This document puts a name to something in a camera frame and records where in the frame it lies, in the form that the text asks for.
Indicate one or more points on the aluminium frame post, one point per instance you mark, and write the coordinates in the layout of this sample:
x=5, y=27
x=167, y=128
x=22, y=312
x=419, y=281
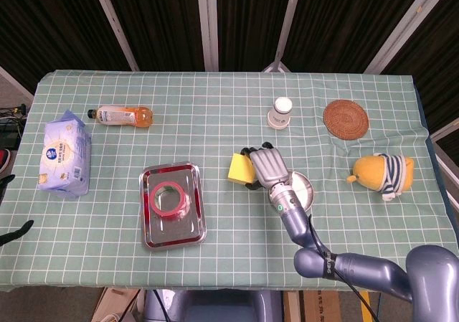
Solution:
x=113, y=21
x=208, y=21
x=401, y=31
x=287, y=17

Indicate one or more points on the rectangular steel tray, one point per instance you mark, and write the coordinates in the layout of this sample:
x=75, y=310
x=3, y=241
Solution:
x=175, y=236

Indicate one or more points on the red tape roll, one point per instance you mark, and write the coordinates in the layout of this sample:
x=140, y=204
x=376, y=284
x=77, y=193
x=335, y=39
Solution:
x=153, y=200

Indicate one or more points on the black pleated curtain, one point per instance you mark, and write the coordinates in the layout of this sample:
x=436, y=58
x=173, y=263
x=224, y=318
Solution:
x=161, y=13

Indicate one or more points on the grey stand foot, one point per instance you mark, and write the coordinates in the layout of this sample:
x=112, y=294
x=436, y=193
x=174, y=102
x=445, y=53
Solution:
x=275, y=67

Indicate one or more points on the round woven coaster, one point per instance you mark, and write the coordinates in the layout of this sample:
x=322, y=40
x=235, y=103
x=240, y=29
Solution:
x=346, y=119

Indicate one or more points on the round steel plate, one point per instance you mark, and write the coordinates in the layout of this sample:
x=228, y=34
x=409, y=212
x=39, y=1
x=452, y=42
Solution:
x=305, y=191

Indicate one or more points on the aluminium frame bar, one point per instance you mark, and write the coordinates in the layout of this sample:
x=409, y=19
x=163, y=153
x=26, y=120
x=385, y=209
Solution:
x=446, y=130
x=16, y=81

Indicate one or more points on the white wet wipes pack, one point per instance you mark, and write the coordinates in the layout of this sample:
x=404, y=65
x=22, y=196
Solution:
x=61, y=153

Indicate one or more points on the orange drink bottle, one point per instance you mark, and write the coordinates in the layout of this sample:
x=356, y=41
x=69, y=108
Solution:
x=122, y=115

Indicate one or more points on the yellow plush toy striped shirt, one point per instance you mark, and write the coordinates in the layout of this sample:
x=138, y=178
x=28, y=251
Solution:
x=369, y=173

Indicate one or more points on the green checkered tablecloth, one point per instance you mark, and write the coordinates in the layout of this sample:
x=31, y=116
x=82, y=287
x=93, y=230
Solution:
x=222, y=132

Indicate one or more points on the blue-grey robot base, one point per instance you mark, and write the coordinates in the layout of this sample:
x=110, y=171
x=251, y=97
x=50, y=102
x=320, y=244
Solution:
x=215, y=306

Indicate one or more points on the white paper cup stack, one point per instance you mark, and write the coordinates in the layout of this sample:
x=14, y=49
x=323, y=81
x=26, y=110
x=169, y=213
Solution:
x=279, y=115

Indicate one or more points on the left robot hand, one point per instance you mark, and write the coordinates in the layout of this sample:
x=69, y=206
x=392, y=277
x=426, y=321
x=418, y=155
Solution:
x=18, y=228

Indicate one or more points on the yellow sponge block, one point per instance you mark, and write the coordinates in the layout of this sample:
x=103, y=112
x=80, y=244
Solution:
x=240, y=169

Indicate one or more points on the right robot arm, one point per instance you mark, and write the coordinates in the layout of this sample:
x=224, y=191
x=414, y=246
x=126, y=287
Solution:
x=297, y=225

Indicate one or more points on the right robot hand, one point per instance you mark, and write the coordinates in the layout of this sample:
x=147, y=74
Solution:
x=269, y=166

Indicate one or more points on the printed brown cardboard box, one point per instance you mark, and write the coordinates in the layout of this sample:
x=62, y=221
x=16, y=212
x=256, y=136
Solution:
x=322, y=306

